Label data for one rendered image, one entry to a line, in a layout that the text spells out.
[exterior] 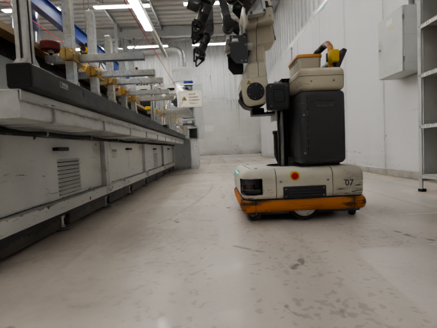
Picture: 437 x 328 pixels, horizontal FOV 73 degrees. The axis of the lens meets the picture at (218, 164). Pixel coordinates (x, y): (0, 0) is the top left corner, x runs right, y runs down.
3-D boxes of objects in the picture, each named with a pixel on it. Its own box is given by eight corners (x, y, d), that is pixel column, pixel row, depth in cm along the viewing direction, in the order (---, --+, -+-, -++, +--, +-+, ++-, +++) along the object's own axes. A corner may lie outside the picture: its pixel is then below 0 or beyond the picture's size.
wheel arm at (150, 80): (164, 84, 184) (163, 77, 183) (162, 83, 180) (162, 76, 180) (93, 87, 183) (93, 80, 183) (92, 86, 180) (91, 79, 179)
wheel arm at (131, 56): (145, 62, 134) (144, 53, 134) (144, 60, 130) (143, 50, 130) (49, 66, 133) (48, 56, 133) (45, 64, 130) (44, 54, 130)
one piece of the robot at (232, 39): (249, 74, 196) (248, 41, 195) (255, 62, 168) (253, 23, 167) (225, 75, 195) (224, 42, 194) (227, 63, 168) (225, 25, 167)
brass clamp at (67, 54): (86, 67, 137) (86, 56, 136) (73, 58, 123) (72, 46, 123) (73, 68, 137) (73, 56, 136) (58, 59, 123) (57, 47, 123)
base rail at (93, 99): (185, 139, 602) (185, 134, 602) (32, 87, 92) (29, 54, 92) (181, 139, 602) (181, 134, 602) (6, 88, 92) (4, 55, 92)
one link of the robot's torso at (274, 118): (279, 122, 192) (278, 84, 191) (291, 117, 164) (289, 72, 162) (238, 123, 191) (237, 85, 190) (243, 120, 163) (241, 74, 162)
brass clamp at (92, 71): (106, 81, 162) (106, 72, 161) (97, 75, 148) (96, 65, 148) (95, 82, 162) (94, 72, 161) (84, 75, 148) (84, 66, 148)
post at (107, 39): (116, 116, 180) (111, 36, 178) (114, 115, 177) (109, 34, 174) (110, 116, 180) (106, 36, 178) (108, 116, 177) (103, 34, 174)
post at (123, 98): (128, 119, 205) (124, 49, 203) (127, 118, 202) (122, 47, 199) (123, 119, 205) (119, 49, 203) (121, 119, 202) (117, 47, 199)
